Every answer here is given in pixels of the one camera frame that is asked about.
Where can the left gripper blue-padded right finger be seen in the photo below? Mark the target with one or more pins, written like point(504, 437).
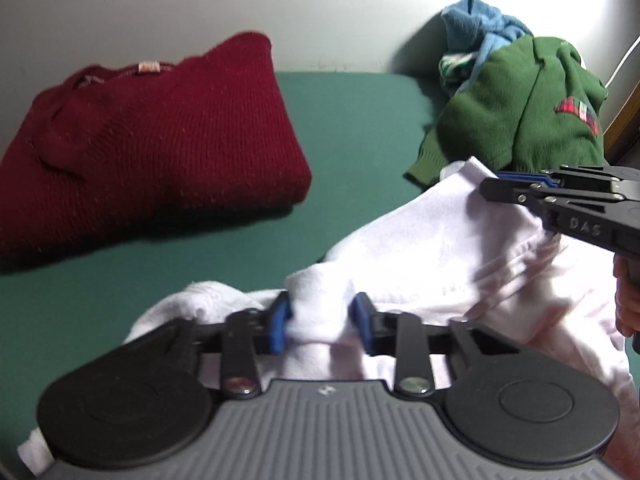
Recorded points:
point(401, 335)

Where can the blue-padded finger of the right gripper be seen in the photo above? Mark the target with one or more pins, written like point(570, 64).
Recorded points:
point(527, 193)
point(542, 178)

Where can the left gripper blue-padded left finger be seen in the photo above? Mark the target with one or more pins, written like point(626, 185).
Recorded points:
point(246, 335)

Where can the white polo shirt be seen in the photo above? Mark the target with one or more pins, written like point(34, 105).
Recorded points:
point(451, 253)

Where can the person's right hand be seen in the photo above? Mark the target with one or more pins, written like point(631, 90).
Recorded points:
point(627, 299)

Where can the dark green knit sweater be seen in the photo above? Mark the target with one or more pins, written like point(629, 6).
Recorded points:
point(532, 107)

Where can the green white striped shirt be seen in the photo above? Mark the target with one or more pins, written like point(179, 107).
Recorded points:
point(455, 68)

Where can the blue knit garment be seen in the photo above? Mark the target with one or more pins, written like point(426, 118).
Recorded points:
point(472, 25)

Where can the folded dark red sweater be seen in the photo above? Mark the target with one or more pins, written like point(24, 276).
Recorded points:
point(108, 151)

